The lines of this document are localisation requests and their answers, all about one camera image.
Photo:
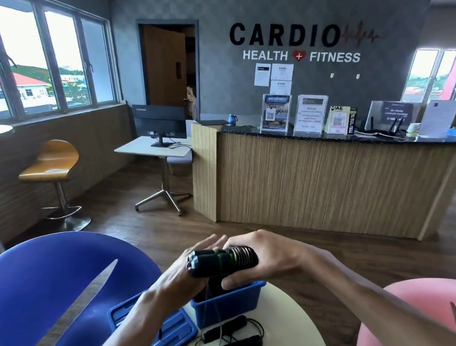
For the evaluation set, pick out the pink plastic chair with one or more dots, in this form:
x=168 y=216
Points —
x=412 y=318

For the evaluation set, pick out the white wall notice with black header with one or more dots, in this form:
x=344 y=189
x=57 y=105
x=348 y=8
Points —
x=262 y=74

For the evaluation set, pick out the wall lettering sign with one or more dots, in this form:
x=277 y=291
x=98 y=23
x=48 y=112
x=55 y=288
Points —
x=297 y=41

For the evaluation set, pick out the grey countertop notice board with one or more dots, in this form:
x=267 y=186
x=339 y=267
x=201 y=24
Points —
x=394 y=108

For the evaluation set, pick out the person's right hand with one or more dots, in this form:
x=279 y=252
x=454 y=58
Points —
x=279 y=254

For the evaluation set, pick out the person's right thumb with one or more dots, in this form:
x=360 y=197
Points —
x=242 y=278

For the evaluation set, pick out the black router with antennas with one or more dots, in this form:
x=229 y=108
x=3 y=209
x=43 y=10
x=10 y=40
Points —
x=391 y=126

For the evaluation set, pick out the large multi-pane window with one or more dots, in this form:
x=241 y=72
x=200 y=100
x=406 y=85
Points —
x=23 y=61

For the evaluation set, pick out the blue plastic chair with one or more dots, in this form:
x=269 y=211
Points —
x=55 y=289

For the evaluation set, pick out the wooden reception counter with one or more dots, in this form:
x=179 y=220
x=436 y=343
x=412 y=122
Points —
x=321 y=180

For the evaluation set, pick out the white office desk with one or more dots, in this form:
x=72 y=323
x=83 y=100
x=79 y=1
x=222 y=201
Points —
x=148 y=147

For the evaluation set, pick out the white paper sign stand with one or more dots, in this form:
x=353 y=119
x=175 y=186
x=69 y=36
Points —
x=438 y=118

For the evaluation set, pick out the small window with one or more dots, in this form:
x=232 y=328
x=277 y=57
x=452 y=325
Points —
x=434 y=72

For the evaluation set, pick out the person's left fingers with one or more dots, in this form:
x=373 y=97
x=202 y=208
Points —
x=207 y=243

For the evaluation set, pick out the blue plastic bin lid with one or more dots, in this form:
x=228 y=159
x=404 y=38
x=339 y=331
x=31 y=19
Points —
x=170 y=343

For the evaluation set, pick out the person's left hand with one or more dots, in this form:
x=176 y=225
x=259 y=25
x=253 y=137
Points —
x=172 y=279

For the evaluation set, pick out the black green hand grip trainer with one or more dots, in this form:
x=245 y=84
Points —
x=221 y=262

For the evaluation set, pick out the brown wooden door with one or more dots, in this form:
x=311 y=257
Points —
x=162 y=63

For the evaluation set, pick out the person's right forearm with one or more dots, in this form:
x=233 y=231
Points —
x=377 y=298

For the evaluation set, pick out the acrylic stand with blue poster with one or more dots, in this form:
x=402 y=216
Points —
x=275 y=113

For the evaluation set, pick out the small green white bottle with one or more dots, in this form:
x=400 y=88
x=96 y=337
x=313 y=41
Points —
x=412 y=129

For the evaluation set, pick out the blue plastic bin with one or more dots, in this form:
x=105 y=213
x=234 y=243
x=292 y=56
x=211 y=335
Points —
x=229 y=307

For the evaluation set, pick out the acrylic stand with white sheet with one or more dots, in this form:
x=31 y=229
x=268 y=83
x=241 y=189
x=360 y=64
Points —
x=310 y=115

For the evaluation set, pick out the wooden bar stool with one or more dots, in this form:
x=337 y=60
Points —
x=50 y=160

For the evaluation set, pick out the black yellow payment code stand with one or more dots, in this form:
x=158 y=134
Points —
x=341 y=120

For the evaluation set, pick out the black computer monitor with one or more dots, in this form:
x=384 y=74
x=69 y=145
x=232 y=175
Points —
x=159 y=119

